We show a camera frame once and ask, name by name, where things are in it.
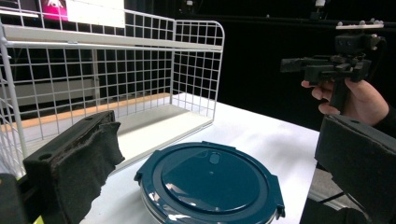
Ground wooden board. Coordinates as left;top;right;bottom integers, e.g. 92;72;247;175
0;92;172;133

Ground glass container with blue lid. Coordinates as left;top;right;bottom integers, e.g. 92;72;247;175
134;140;287;224

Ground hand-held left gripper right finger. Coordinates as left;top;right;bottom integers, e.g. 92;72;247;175
314;113;396;224

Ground white board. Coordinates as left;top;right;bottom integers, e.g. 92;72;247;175
66;0;126;29

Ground black cable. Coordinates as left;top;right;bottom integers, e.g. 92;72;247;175
319;191;347;203

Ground pink sign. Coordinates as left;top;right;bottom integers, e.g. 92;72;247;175
40;0;69;21

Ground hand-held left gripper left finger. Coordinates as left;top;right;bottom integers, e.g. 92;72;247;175
22;110;125;224

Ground white wire shelf rack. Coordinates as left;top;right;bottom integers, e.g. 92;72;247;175
0;0;226;180

